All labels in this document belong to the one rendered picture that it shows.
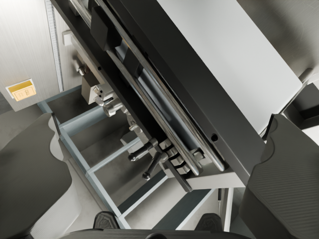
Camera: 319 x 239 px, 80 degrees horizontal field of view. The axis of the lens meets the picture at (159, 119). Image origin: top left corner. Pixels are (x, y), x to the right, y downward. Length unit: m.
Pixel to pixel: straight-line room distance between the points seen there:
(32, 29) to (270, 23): 0.64
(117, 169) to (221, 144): 2.58
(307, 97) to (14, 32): 0.86
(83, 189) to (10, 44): 2.23
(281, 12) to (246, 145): 0.46
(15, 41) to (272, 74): 0.65
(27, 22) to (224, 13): 0.49
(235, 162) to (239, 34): 0.33
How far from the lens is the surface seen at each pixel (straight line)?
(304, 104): 0.79
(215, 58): 0.40
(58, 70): 0.86
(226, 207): 0.99
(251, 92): 0.41
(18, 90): 0.82
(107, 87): 0.61
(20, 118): 2.95
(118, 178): 2.76
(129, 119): 0.65
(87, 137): 2.80
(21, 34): 0.67
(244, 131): 0.24
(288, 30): 0.64
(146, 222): 2.88
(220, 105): 0.23
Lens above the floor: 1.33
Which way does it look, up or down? 4 degrees down
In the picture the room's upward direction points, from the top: 144 degrees clockwise
